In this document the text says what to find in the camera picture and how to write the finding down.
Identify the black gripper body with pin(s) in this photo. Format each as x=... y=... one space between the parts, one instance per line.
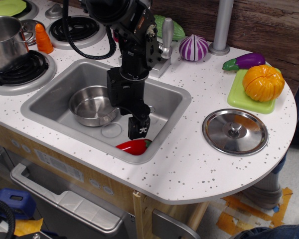
x=127 y=95

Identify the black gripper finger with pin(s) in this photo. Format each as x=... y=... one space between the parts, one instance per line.
x=133 y=128
x=144 y=127

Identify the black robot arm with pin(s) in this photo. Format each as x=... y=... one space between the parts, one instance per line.
x=111 y=13

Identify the red toy pepper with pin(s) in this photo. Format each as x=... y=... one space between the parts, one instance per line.
x=135 y=147

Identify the small steel pan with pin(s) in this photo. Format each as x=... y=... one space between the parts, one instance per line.
x=91 y=106

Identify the steel pot lid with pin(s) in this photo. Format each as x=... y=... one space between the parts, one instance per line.
x=235 y=132

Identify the tall steel pot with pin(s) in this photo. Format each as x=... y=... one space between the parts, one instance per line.
x=14 y=51

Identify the grey sink basin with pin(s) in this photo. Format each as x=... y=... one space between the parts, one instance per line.
x=50 y=107

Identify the silver toy faucet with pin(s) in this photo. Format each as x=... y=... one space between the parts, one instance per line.
x=164 y=47

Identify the back right stove burner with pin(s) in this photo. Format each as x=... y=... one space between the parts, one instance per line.
x=85 y=32

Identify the stove burner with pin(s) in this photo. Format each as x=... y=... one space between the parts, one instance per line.
x=37 y=71
x=85 y=32
x=30 y=12

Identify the green toy bitter gourd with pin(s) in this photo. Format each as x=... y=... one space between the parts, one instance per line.
x=178 y=33

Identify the purple white toy onion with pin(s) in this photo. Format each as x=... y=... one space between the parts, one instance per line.
x=193 y=48

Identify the front left stove burner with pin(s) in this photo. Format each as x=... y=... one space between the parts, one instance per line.
x=37 y=71

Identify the orange toy carrot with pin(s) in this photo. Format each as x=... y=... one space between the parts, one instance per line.
x=42 y=39

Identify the green cutting board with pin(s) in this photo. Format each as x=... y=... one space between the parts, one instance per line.
x=239 y=99

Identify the grey stove knob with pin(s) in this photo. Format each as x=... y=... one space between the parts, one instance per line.
x=55 y=12

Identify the purple toy eggplant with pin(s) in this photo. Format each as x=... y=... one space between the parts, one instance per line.
x=244 y=62

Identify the back left stove burner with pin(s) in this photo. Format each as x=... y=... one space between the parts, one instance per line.
x=30 y=12

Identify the orange toy pumpkin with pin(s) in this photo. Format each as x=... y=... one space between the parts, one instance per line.
x=263 y=83

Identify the grey metal pole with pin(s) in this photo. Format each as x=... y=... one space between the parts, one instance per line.
x=219 y=46

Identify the blue clamp tool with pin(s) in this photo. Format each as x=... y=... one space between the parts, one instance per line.
x=21 y=203

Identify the grey shoe and sock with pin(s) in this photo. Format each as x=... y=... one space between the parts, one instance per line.
x=266 y=193

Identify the green plate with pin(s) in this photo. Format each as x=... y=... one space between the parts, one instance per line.
x=11 y=7

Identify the grey oven door handle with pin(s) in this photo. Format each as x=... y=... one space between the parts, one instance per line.
x=71 y=204

